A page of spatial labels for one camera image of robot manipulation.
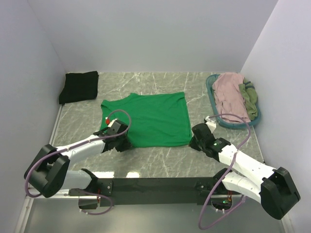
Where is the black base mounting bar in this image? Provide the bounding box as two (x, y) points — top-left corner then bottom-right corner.
(69, 177), (218, 209)

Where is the pink tank top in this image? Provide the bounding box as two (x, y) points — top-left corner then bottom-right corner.
(212, 72), (250, 123)

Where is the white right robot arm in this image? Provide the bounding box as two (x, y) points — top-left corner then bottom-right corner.
(189, 122), (301, 220)

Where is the black folded tank top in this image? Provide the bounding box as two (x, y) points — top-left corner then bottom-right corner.
(58, 71), (99, 105)

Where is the aluminium frame rail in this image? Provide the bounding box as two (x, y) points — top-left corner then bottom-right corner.
(24, 189), (81, 200)

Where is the teal plastic basket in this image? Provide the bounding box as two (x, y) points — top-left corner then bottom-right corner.
(206, 74), (261, 129)

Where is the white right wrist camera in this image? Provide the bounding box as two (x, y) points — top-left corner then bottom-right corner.
(204, 116), (217, 133)

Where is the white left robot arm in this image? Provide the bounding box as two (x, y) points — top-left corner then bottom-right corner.
(24, 119), (131, 198)

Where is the olive green tank top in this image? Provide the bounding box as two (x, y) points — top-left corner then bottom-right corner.
(239, 78), (258, 121)

